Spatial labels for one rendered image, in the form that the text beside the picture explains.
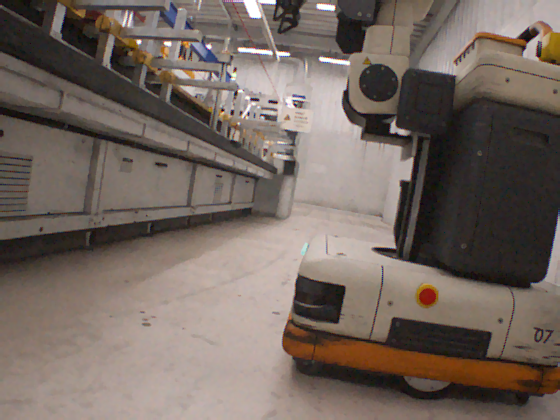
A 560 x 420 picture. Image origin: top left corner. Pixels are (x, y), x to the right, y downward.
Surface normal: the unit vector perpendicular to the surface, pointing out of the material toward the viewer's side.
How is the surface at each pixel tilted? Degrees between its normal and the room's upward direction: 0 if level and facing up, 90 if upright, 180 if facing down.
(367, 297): 90
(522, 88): 90
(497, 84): 90
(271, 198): 90
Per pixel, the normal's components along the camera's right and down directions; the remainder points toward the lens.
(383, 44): -0.12, 0.04
